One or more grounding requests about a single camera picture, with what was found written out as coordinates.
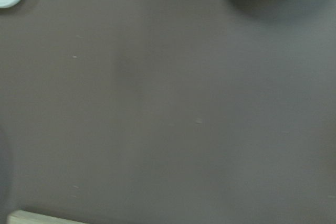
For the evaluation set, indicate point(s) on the wooden cutting board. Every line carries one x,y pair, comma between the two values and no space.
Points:
24,217

